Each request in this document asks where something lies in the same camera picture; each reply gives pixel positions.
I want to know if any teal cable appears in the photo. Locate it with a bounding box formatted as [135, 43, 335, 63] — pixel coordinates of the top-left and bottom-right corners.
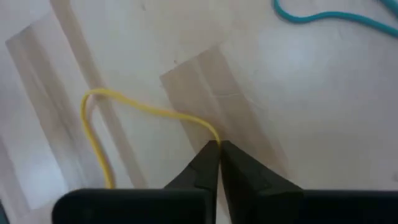
[272, 0, 398, 39]

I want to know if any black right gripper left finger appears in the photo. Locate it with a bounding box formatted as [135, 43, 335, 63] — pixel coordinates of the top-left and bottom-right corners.
[164, 139, 221, 191]

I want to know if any yellow rubber band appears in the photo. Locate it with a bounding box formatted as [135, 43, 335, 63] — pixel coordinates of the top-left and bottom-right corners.
[80, 88, 222, 190]

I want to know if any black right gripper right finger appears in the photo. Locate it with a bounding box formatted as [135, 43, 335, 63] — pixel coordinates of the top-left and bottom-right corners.
[220, 139, 305, 224]

